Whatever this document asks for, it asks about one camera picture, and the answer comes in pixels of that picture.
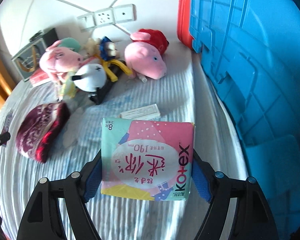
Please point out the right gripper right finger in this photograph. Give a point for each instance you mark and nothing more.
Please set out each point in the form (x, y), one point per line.
(216, 189)

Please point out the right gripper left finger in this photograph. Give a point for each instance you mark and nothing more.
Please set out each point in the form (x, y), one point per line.
(78, 192)

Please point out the Kotex pad pack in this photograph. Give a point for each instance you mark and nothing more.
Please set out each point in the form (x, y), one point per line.
(146, 160)

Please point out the maroon knit hat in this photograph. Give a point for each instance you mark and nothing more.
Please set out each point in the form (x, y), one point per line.
(40, 128)

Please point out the pink tissue pack by bag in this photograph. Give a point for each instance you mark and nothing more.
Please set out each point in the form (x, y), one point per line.
(39, 77)

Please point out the black gift bag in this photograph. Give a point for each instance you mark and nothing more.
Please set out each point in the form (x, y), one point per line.
(26, 60)

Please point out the small white medicine box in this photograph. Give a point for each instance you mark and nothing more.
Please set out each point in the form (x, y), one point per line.
(149, 112)

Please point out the pink pig plush teal dress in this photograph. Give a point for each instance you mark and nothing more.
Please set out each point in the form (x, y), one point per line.
(58, 61)

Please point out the white black round plush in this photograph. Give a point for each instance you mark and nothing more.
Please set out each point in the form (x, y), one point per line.
(90, 77)

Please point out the blue yellow small doll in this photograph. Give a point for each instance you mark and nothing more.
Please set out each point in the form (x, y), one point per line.
(105, 50)

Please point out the pig plush red dress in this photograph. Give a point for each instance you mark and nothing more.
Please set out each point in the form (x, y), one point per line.
(144, 54)

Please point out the blue plastic crate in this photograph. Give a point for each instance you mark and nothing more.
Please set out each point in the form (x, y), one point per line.
(251, 53)

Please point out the red plastic case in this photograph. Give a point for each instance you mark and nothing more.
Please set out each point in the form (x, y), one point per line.
(183, 23)

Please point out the white wall socket panel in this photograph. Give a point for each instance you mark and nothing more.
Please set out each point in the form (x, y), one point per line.
(108, 16)

